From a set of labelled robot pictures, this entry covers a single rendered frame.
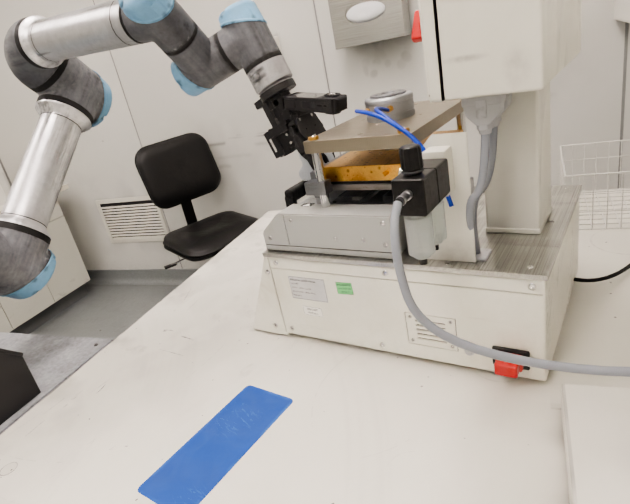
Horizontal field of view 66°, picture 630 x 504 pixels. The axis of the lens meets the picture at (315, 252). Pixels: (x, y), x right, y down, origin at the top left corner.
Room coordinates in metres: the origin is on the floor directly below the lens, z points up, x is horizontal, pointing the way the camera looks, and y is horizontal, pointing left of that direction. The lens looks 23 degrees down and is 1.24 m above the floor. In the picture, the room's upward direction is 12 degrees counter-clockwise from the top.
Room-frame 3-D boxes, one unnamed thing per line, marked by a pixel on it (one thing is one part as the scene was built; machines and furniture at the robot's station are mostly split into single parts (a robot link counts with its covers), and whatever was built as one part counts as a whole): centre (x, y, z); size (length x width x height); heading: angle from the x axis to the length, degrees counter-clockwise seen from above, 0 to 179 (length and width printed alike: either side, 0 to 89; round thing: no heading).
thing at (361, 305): (0.81, -0.15, 0.84); 0.53 x 0.37 x 0.17; 53
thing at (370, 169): (0.82, -0.16, 1.07); 0.22 x 0.17 x 0.10; 143
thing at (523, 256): (0.80, -0.20, 0.93); 0.46 x 0.35 x 0.01; 53
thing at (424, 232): (0.57, -0.14, 1.05); 0.15 x 0.05 x 0.15; 143
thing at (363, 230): (0.76, -0.03, 0.96); 0.26 x 0.05 x 0.07; 53
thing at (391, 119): (0.79, -0.18, 1.08); 0.31 x 0.24 x 0.13; 143
